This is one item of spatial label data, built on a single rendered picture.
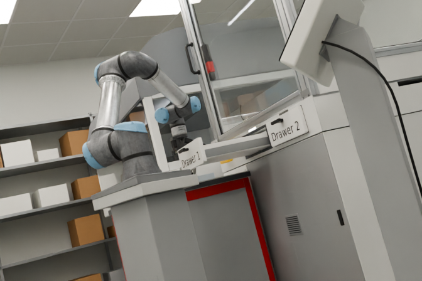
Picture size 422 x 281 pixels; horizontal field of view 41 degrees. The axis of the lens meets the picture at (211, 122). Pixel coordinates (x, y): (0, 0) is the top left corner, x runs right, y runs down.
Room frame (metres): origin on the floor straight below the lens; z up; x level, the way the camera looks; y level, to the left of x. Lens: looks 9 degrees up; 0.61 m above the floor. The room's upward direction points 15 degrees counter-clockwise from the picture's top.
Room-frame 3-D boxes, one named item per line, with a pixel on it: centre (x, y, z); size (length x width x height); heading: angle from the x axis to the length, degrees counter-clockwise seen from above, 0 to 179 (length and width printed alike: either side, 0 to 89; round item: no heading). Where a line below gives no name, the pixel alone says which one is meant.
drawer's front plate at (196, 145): (2.50, 0.12, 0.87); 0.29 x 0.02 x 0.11; 24
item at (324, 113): (2.79, -0.63, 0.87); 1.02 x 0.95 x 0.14; 24
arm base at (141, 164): (2.08, 0.30, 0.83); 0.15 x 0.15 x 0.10
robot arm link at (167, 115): (2.66, 0.19, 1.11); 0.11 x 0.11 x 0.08; 67
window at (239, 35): (2.61, -0.21, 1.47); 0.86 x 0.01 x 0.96; 24
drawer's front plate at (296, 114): (2.34, -0.30, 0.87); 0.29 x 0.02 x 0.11; 24
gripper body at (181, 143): (2.75, 0.17, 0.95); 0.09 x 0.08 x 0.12; 119
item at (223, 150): (2.59, -0.07, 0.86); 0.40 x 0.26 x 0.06; 114
